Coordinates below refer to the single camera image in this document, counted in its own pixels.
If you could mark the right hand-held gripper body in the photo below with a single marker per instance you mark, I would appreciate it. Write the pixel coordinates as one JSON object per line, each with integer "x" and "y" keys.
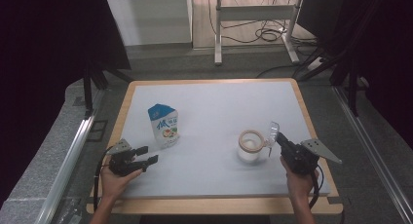
{"x": 302, "y": 159}

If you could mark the person's left hand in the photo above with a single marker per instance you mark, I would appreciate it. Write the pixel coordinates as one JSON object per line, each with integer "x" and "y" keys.
{"x": 112, "y": 185}

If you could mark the black metal stand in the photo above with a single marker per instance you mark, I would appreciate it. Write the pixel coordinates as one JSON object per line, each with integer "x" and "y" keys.
{"x": 352, "y": 87}

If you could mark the white board panel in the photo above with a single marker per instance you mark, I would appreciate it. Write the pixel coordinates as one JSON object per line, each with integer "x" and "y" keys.
{"x": 149, "y": 21}

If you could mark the pale grey table mat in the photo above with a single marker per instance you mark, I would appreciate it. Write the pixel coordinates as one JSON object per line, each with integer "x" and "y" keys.
{"x": 201, "y": 91}

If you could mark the black square floor plate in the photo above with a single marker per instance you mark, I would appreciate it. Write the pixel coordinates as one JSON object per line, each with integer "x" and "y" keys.
{"x": 96, "y": 130}

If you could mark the person's right hand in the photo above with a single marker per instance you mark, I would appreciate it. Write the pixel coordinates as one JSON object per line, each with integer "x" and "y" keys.
{"x": 300, "y": 185}

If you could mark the white metal desk frame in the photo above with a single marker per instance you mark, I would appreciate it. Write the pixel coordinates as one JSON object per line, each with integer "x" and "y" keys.
{"x": 256, "y": 12}

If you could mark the light wooden table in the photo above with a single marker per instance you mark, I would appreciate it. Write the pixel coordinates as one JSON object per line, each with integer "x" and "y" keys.
{"x": 195, "y": 207}

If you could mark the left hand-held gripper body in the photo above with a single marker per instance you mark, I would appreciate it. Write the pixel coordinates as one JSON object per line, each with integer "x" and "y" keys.
{"x": 121, "y": 162}

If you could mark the blue and white milk carton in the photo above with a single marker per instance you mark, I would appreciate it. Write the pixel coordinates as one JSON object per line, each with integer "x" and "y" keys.
{"x": 164, "y": 130}

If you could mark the dark curtain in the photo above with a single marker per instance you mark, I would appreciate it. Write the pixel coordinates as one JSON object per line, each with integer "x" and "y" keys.
{"x": 39, "y": 55}
{"x": 389, "y": 39}

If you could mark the aluminium floor rail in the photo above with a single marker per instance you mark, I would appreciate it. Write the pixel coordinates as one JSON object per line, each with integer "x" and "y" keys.
{"x": 373, "y": 152}
{"x": 69, "y": 162}

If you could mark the black tripod stand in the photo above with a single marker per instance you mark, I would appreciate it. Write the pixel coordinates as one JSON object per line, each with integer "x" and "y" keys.
{"x": 87, "y": 91}

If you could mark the white power strip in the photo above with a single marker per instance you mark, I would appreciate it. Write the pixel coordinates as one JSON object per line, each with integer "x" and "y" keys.
{"x": 315, "y": 64}

